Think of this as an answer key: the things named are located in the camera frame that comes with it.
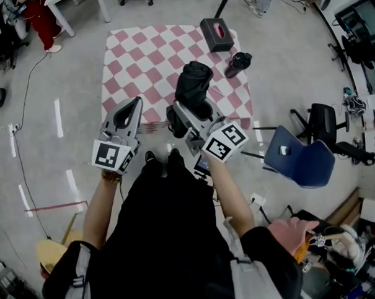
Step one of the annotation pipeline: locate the colourful beaded bracelet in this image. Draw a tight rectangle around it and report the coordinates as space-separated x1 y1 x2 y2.
100 168 123 185

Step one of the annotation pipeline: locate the person's black clothed body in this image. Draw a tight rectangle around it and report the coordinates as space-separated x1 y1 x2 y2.
35 145 306 299

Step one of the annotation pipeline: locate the black storage rack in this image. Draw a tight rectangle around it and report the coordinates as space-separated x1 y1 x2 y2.
0 253 43 299

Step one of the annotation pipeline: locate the black tissue box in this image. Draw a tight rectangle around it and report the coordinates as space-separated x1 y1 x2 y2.
199 16 236 54

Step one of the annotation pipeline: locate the small screen device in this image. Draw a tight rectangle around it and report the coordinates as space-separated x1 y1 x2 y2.
192 154 215 181

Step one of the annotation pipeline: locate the white table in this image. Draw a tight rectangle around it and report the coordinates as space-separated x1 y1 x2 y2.
43 0 113 39

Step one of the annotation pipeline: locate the person's left forearm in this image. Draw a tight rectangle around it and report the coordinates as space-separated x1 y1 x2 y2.
79 170 126 253

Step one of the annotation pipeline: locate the pink checkered table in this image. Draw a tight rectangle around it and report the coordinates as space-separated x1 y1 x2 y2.
97 20 255 137

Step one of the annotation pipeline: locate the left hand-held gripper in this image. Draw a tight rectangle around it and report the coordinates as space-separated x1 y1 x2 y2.
89 97 146 176

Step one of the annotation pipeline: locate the brown cardboard box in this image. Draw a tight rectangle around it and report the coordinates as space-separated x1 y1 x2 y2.
324 186 365 231

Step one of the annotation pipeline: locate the cluttered black office chair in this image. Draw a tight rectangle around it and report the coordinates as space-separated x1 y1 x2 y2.
0 0 33 75

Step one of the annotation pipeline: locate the white wall socket box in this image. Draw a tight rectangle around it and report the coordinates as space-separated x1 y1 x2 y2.
249 192 268 207

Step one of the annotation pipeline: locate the dark water bottle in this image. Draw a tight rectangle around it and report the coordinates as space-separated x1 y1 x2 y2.
223 51 254 80

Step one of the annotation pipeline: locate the blue plastic chair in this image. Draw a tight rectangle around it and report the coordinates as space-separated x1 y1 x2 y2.
262 122 337 191

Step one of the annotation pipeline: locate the black umbrella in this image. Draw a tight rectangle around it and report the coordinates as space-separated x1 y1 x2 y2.
164 60 218 140

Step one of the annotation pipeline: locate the black pole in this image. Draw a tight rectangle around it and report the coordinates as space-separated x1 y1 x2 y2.
212 0 236 18

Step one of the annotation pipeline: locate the person's right forearm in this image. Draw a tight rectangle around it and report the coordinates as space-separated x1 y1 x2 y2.
203 149 257 238

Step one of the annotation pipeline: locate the black bag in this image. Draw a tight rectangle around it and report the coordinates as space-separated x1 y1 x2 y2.
340 32 375 71

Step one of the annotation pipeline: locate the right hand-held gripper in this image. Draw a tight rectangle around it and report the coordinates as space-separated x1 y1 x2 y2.
172 97 251 165

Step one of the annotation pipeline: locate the wooden stool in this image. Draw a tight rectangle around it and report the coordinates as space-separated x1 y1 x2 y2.
34 212 88 274

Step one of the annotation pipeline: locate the black floor cable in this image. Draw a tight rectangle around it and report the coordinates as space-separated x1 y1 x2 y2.
8 49 61 241

